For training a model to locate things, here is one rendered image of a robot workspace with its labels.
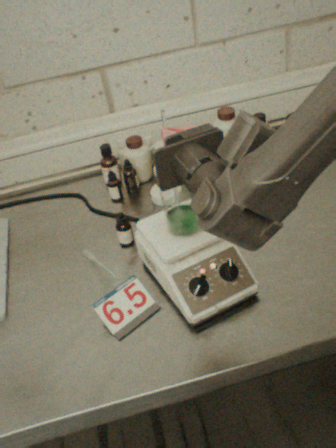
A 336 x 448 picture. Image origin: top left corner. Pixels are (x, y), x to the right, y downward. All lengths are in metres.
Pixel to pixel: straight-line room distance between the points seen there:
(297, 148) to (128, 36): 0.73
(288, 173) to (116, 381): 0.42
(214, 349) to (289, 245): 0.26
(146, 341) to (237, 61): 0.71
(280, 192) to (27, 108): 0.79
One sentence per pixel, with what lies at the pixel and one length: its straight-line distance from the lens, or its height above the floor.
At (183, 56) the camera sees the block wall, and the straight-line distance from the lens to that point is 1.20.
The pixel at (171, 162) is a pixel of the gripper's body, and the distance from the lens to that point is 0.68.
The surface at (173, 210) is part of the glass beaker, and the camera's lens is 0.79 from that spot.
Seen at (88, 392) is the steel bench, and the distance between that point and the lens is 0.77.
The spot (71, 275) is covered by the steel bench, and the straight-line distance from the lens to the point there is 0.95.
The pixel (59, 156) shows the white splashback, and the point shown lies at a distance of 1.20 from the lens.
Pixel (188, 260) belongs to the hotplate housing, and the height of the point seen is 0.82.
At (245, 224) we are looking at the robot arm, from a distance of 0.54.
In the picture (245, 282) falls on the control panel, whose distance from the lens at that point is 0.82.
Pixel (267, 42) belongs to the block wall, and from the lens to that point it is 1.26.
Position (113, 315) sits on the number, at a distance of 0.83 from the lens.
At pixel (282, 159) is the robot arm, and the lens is 0.49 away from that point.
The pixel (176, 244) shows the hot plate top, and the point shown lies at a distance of 0.82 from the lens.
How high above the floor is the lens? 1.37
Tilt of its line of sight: 38 degrees down
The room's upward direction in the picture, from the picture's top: 11 degrees counter-clockwise
